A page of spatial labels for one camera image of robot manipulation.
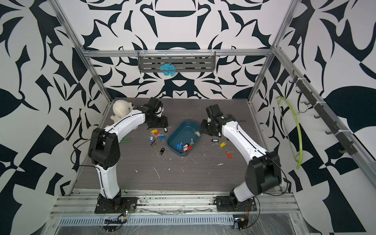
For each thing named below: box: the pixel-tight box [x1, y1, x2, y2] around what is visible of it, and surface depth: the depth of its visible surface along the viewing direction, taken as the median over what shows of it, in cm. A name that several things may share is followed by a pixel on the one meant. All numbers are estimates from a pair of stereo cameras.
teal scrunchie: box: [159, 62, 177, 77], surface depth 93 cm
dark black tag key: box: [156, 147, 165, 157], surface depth 93 cm
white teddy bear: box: [109, 99, 135, 124], surface depth 93 cm
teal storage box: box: [167, 119, 203, 157], surface depth 100 cm
